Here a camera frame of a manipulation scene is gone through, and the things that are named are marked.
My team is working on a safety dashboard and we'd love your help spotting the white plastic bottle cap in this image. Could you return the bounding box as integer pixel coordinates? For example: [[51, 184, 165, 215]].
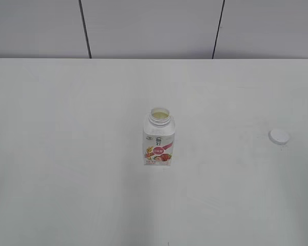
[[268, 129, 290, 145]]

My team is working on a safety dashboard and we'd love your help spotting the white strawberry yogurt bottle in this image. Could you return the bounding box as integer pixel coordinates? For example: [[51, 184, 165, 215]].
[[142, 107, 176, 167]]

